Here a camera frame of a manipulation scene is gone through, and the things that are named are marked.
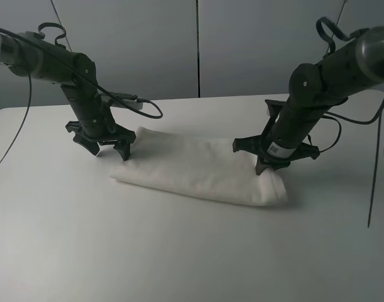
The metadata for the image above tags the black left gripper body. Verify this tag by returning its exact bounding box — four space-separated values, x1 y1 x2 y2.
65 121 136 145

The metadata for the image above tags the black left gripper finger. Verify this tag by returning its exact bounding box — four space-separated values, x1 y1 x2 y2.
113 140 132 161
73 135 100 156

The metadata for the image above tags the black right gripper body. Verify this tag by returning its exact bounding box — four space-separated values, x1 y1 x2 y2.
232 135 320 169

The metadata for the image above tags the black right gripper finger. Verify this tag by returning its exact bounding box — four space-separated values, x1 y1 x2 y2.
255 155 275 175

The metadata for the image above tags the white towel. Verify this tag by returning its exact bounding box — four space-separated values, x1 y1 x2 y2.
111 127 288 206

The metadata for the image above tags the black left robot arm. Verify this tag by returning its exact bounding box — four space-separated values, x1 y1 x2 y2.
0 28 137 160

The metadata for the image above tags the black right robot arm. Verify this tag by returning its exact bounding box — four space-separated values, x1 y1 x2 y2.
232 16 384 174

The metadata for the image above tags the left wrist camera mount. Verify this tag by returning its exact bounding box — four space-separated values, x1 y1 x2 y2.
99 92 143 111

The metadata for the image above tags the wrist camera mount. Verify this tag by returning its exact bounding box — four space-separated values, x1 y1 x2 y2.
265 99 286 126
99 92 143 111

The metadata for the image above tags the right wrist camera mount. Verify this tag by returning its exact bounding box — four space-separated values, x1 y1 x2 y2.
265 99 286 126

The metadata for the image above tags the black left camera cable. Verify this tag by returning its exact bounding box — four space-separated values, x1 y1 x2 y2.
0 26 164 165

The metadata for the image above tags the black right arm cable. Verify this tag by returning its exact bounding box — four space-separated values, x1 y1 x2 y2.
316 16 384 229

